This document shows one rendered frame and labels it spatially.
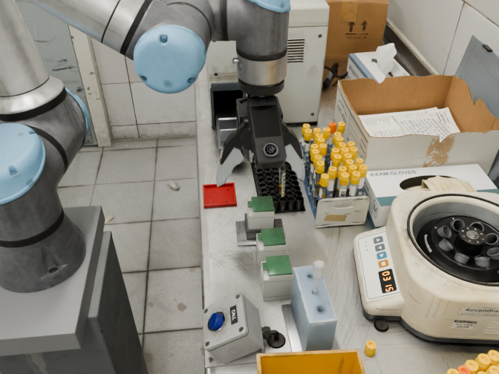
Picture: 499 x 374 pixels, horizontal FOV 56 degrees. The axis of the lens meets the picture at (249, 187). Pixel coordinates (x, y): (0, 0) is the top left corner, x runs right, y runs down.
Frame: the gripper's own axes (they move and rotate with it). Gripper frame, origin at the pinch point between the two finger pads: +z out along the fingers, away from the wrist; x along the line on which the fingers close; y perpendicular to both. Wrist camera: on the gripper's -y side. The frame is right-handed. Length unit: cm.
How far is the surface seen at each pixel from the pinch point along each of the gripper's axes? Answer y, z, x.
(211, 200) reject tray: 10.7, 11.7, 8.9
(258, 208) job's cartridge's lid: -1.2, 3.8, 0.7
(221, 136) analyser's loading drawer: 26.6, 6.6, 5.5
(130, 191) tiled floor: 123, 99, 49
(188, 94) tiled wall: 170, 73, 17
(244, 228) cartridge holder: 0.7, 10.5, 2.9
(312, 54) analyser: 38.1, -7.0, -16.9
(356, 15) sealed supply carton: 75, -2, -39
